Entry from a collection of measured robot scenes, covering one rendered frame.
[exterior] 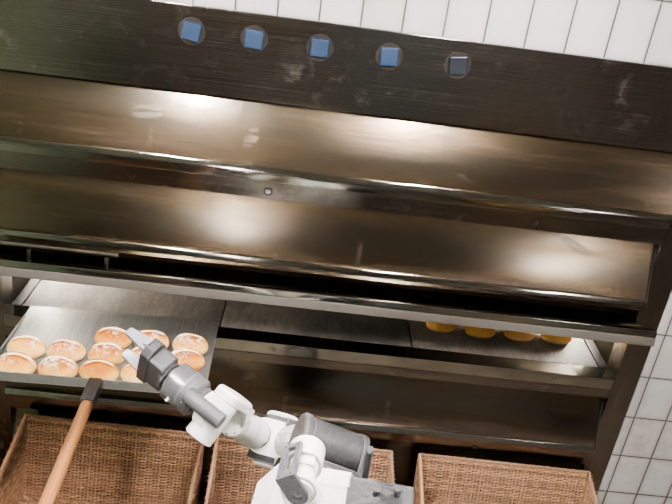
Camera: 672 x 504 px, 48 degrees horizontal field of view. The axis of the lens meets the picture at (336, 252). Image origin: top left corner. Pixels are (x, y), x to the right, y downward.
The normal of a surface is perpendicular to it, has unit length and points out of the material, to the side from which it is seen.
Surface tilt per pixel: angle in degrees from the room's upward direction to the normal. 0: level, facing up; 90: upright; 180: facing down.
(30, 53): 90
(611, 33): 90
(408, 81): 90
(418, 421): 70
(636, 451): 90
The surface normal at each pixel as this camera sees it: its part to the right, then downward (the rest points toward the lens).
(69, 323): 0.13, -0.89
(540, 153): 0.04, 0.11
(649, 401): 0.00, 0.44
